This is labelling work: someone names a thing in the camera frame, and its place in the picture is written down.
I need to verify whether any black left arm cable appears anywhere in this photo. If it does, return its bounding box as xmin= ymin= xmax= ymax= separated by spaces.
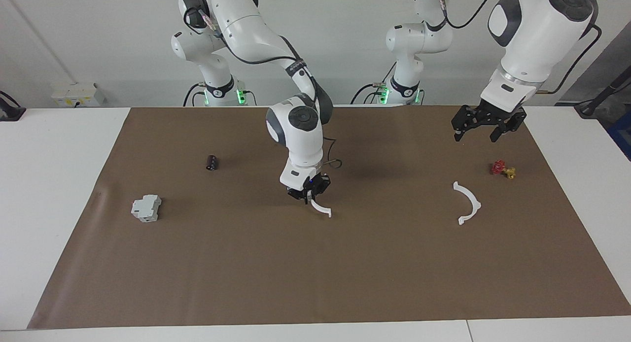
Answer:
xmin=436 ymin=0 xmax=604 ymax=95

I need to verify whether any white half ring pipe clamp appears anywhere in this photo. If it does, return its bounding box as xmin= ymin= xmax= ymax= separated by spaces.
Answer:
xmin=453 ymin=181 xmax=482 ymax=226
xmin=306 ymin=192 xmax=332 ymax=218

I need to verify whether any blue crate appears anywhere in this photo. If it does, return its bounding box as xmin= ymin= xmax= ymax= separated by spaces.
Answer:
xmin=607 ymin=113 xmax=631 ymax=161

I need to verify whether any black base cable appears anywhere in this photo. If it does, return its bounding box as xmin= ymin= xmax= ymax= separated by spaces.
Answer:
xmin=351 ymin=61 xmax=397 ymax=105
xmin=183 ymin=83 xmax=205 ymax=107

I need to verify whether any red yellow valve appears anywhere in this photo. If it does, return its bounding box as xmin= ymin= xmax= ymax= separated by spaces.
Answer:
xmin=490 ymin=160 xmax=517 ymax=180

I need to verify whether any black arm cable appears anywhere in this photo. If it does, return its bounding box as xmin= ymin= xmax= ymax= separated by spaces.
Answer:
xmin=183 ymin=7 xmax=343 ymax=170
xmin=436 ymin=0 xmax=604 ymax=95

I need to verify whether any white circuit breaker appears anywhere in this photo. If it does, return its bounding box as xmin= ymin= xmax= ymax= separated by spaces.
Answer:
xmin=131 ymin=194 xmax=162 ymax=223

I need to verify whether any brown paper table mat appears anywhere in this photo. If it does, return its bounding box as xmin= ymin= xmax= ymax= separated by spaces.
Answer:
xmin=27 ymin=104 xmax=631 ymax=330

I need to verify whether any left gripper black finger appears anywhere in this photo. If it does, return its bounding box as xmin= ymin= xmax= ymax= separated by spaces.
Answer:
xmin=491 ymin=110 xmax=528 ymax=143
xmin=453 ymin=105 xmax=481 ymax=142

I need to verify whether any black clamp mount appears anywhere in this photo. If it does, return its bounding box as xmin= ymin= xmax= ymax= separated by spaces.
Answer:
xmin=0 ymin=91 xmax=26 ymax=122

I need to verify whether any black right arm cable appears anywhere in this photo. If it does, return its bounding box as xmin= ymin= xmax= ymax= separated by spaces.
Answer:
xmin=183 ymin=7 xmax=343 ymax=170

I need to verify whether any white wall socket box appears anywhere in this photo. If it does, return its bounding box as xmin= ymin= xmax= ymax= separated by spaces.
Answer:
xmin=51 ymin=82 xmax=106 ymax=107

